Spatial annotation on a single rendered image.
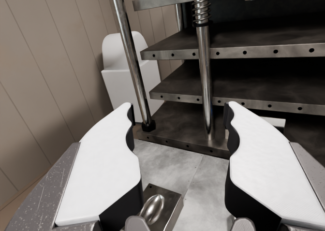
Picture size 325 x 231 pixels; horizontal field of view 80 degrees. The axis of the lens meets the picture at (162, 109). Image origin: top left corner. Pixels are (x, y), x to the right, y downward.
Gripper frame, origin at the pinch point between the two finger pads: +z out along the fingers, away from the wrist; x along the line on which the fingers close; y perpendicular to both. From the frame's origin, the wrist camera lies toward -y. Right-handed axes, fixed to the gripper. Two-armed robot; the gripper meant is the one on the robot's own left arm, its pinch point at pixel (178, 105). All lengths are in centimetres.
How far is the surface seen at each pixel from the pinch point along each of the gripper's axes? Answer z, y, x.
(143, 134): 92, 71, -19
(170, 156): 66, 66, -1
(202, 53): 78, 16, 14
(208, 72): 77, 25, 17
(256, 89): 83, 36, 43
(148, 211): 33, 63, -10
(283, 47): 68, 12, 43
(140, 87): 94, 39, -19
